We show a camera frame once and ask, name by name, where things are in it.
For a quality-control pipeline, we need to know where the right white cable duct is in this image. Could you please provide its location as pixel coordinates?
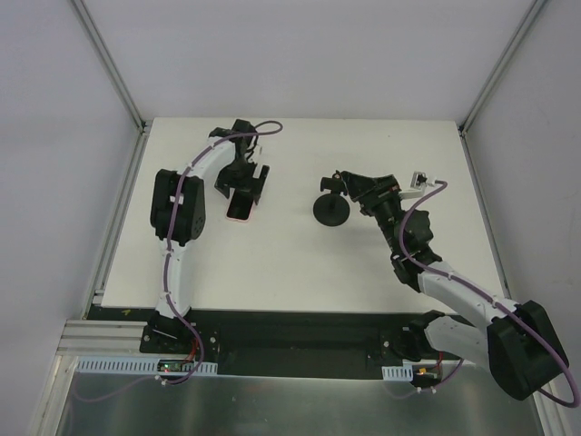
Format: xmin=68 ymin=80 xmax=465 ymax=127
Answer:
xmin=381 ymin=364 xmax=414 ymax=382

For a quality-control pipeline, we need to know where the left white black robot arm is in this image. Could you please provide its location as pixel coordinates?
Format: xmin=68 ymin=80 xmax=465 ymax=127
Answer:
xmin=140 ymin=119 xmax=282 ymax=354

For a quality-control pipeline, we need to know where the black phone pink case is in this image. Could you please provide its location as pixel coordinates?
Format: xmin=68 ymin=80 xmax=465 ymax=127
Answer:
xmin=226 ymin=191 xmax=254 ymax=222

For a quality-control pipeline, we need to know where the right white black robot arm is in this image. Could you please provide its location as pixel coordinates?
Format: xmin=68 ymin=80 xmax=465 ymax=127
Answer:
xmin=336 ymin=171 xmax=580 ymax=408

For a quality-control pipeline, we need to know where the black phone stand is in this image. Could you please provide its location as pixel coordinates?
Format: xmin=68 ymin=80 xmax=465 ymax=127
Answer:
xmin=312 ymin=171 xmax=350 ymax=227

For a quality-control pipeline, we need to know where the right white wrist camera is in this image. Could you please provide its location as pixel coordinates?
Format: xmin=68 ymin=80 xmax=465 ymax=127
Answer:
xmin=399 ymin=172 xmax=437 ymax=200

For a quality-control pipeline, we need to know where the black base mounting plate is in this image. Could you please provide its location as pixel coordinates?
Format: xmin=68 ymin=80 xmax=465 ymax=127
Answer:
xmin=85 ymin=306 xmax=471 ymax=378

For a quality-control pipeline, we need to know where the left white cable duct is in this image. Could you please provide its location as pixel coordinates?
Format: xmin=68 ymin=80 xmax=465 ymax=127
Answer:
xmin=76 ymin=356 xmax=218 ymax=376

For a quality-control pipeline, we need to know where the aluminium rail left front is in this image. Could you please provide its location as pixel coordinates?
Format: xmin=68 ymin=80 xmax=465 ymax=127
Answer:
xmin=57 ymin=320 xmax=146 ymax=355

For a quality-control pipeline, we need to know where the right aluminium frame post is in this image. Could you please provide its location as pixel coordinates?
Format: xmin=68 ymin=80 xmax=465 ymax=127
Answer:
xmin=458 ymin=0 xmax=550 ymax=137

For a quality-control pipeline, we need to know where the white cable duct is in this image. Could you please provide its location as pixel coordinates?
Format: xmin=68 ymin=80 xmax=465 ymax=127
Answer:
xmin=76 ymin=356 xmax=218 ymax=376
xmin=381 ymin=364 xmax=414 ymax=382

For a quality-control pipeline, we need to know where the left aluminium frame post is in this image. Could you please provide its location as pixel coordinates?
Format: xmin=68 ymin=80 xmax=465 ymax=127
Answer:
xmin=68 ymin=0 xmax=147 ymax=132

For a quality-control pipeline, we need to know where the aluminium frame post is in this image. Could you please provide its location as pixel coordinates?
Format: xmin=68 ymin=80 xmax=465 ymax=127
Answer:
xmin=458 ymin=0 xmax=550 ymax=137
xmin=68 ymin=0 xmax=147 ymax=132

